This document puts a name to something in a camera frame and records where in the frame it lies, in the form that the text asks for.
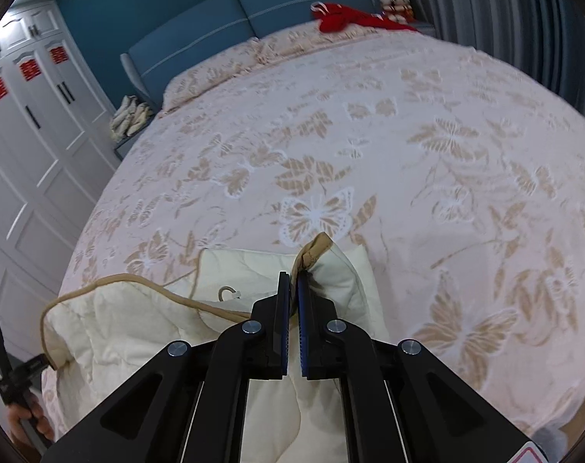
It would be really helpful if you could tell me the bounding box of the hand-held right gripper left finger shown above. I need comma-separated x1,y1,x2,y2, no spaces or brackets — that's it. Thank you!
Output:
46,270,293,463

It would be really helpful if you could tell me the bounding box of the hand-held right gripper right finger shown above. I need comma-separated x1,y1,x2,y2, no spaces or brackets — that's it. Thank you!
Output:
296,270,549,463

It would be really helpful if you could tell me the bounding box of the pile of cream clothes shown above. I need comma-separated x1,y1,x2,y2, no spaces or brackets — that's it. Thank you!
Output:
109,95,154,143

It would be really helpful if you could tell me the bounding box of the white wardrobe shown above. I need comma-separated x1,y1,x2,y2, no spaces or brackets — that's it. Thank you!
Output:
0,0,122,396

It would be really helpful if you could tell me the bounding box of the grey curtain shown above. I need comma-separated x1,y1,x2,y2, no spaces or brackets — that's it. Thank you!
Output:
399,0,585,131

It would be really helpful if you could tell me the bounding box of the pink floral pillow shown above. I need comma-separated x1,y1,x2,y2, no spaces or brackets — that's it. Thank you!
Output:
162,26,322,112

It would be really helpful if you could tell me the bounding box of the blue padded headboard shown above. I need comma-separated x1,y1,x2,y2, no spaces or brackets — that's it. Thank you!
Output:
120,0,385,117

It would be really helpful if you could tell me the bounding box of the person's left hand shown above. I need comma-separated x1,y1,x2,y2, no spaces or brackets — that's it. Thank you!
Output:
7,402,58,450

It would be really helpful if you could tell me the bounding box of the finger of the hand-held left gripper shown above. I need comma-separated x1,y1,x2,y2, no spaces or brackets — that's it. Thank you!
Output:
10,354,51,390

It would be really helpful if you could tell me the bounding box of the cream quilted jacket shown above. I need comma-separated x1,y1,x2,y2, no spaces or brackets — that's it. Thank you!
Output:
41,232,392,463

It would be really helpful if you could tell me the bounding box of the red garment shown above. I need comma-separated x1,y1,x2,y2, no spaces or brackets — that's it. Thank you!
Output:
312,1,421,34

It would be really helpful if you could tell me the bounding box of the pink floral bedspread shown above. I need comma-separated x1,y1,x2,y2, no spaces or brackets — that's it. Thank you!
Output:
42,24,585,444

